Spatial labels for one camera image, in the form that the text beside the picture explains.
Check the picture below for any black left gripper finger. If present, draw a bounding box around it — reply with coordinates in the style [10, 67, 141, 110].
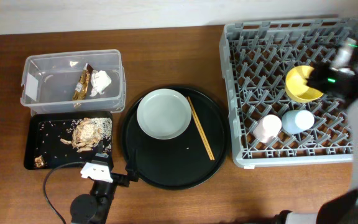
[125, 149, 139, 182]
[93, 141, 108, 165]

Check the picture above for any food scraps pile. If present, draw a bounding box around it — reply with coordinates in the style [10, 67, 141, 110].
[32, 118, 112, 169]

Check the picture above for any yellow bowl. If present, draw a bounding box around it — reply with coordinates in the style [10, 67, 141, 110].
[285, 65, 323, 103]

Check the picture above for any light blue cup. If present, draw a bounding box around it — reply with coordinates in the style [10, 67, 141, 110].
[282, 110, 314, 134]

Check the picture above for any gold snack wrapper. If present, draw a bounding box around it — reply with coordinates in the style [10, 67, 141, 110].
[73, 63, 93, 100]

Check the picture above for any grey ceramic plate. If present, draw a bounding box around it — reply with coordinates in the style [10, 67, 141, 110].
[136, 88, 192, 140]

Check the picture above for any white tissue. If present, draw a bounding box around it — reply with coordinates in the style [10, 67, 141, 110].
[90, 70, 111, 97]

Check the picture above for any pink cup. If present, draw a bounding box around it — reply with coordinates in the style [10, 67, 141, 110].
[252, 114, 282, 143]

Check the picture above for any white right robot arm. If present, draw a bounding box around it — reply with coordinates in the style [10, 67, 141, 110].
[272, 38, 358, 224]

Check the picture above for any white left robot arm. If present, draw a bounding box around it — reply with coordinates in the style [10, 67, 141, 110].
[70, 149, 139, 223]

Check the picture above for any black rectangular waste tray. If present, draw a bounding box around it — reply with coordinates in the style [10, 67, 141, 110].
[24, 111, 112, 170]

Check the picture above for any clear plastic waste bin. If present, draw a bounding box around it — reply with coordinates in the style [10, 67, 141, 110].
[21, 49, 126, 114]

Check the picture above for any grey plastic dishwasher rack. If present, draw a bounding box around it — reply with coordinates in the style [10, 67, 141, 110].
[219, 18, 358, 169]

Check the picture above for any round black serving tray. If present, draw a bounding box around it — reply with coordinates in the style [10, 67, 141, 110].
[119, 85, 231, 190]

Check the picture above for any wooden chopstick right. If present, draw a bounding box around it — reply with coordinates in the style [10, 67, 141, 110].
[187, 96, 216, 161]

